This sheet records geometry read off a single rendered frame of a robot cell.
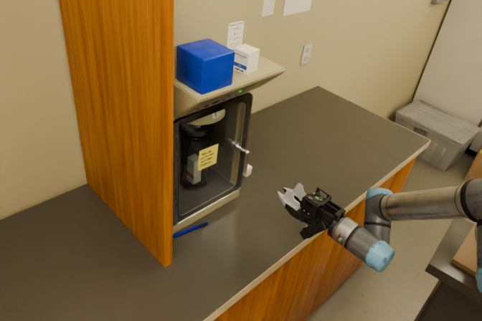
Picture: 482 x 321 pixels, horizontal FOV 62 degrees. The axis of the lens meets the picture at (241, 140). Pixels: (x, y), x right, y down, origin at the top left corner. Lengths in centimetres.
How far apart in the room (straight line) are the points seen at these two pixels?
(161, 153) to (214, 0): 40
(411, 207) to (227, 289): 56
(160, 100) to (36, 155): 67
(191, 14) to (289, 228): 81
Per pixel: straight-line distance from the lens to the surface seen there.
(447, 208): 105
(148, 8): 87
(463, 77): 395
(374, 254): 111
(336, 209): 115
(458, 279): 154
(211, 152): 124
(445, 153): 373
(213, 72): 95
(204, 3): 102
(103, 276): 130
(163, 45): 86
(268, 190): 157
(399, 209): 115
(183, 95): 98
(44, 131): 145
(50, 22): 132
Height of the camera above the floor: 196
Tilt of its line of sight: 34 degrees down
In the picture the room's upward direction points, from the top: 7 degrees clockwise
